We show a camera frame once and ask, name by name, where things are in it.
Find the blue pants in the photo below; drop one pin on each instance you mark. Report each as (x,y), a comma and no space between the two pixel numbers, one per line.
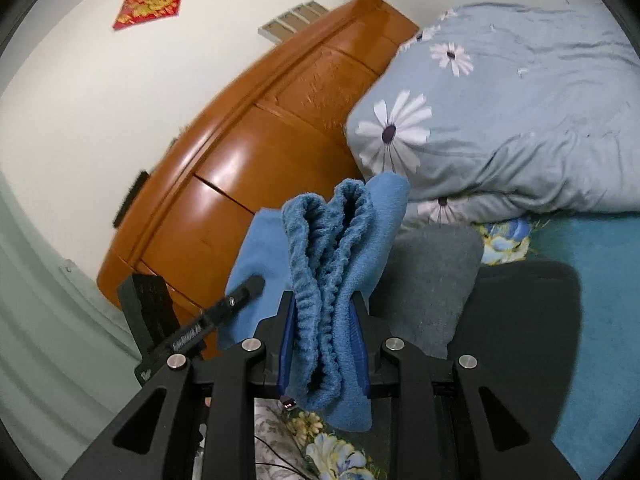
(330,280)

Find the grey-blue floral quilt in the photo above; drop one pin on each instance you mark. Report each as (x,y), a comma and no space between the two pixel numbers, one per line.
(525,110)

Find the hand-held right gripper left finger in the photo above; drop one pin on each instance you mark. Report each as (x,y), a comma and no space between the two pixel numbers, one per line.
(286,355)

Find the dark grey cloth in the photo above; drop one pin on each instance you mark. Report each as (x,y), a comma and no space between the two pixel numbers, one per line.
(425,285)

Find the wooden headboard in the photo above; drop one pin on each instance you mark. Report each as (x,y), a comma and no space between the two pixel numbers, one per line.
(225,160)

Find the black pad on headboard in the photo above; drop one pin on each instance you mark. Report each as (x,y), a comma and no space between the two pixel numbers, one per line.
(130,200)

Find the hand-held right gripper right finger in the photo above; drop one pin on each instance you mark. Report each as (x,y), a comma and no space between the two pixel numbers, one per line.
(360,355)

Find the red wall decoration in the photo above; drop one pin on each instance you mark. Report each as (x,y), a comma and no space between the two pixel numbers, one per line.
(148,5)

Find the pale green curtain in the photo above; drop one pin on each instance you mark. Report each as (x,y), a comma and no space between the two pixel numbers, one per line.
(40,335)

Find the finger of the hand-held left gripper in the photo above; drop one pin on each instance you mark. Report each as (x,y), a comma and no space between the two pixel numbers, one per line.
(240,294)
(147,305)

